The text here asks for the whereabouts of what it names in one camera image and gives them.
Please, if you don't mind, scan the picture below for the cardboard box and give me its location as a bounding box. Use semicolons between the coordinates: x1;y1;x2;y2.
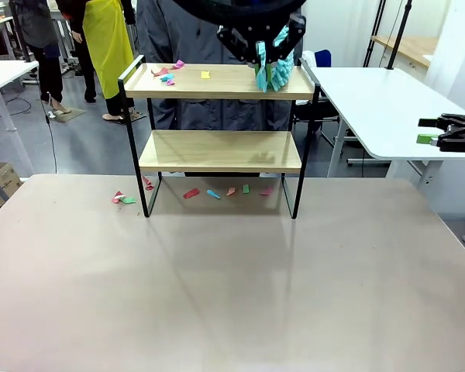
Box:
0;161;23;202

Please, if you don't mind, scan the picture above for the person with yellow apron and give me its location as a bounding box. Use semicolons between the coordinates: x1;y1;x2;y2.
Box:
56;0;146;125

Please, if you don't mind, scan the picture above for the white desk with clutter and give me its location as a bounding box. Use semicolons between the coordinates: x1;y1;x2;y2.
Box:
0;15;24;63

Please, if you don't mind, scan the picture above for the light wooden table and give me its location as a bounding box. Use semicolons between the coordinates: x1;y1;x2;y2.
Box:
370;34;439;69

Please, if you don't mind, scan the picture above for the thin black floor cable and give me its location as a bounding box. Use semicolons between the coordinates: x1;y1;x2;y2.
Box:
30;73;58;174

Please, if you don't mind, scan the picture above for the teal chenille duster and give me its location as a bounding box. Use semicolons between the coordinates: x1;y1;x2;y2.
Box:
254;25;295;94

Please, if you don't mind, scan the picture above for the black stand pole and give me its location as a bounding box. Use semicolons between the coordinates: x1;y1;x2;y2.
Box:
385;0;414;71

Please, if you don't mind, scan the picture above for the two-tier wooden shelf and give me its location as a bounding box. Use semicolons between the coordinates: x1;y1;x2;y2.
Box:
117;54;322;220

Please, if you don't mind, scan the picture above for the person in dark grey clothes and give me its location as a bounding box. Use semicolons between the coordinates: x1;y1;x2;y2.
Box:
9;0;74;115

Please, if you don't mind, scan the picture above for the person in grey coat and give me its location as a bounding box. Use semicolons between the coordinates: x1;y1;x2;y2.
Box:
135;0;308;177

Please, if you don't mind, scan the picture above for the black tripod stand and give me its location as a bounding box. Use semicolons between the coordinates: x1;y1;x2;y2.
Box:
362;0;387;69

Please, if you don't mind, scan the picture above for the grey floor mat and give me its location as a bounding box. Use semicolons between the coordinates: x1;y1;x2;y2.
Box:
48;107;87;124

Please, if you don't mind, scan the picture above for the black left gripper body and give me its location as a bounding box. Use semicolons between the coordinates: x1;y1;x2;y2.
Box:
174;0;308;43

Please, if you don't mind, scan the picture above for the white height-adjustable table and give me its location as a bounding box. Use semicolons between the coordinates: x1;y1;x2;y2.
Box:
0;60;40;175
300;57;465;189

